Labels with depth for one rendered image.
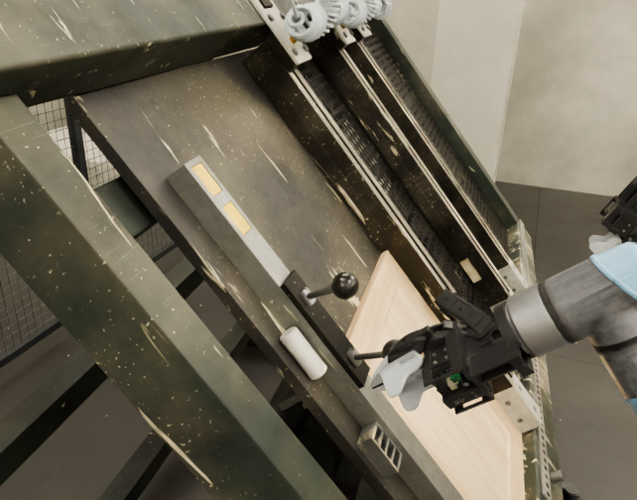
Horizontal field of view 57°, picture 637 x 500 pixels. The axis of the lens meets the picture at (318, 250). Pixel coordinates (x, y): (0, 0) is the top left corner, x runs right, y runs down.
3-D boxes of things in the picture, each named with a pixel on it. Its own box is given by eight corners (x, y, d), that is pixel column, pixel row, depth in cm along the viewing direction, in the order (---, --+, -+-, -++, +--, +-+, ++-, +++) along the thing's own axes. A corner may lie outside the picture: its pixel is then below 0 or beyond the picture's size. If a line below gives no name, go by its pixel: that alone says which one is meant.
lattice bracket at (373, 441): (382, 478, 90) (398, 472, 89) (355, 444, 89) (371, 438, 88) (386, 459, 94) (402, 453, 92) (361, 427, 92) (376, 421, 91)
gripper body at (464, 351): (417, 386, 68) (512, 344, 63) (411, 330, 74) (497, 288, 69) (452, 418, 71) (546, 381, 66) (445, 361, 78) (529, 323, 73)
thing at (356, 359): (348, 375, 91) (405, 372, 80) (333, 357, 90) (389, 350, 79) (362, 358, 93) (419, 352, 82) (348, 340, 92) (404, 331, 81)
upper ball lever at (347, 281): (302, 315, 89) (353, 303, 78) (286, 296, 88) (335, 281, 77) (317, 300, 91) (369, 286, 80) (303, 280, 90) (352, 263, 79)
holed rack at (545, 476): (550, 504, 125) (552, 503, 125) (542, 494, 125) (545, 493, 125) (522, 224, 270) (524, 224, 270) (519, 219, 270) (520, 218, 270)
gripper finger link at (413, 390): (372, 417, 75) (434, 390, 71) (371, 379, 80) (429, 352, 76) (387, 429, 77) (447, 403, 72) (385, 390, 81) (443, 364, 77)
